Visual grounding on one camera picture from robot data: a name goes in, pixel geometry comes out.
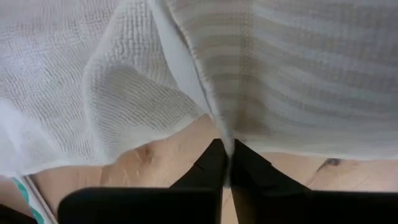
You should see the white plain cloth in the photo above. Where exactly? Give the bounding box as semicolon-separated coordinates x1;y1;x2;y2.
0;0;398;178

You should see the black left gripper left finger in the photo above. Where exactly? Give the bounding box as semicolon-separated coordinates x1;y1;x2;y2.
57;139;229;224

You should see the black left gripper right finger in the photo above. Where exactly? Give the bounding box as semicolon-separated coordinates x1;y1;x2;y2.
229;139;398;224

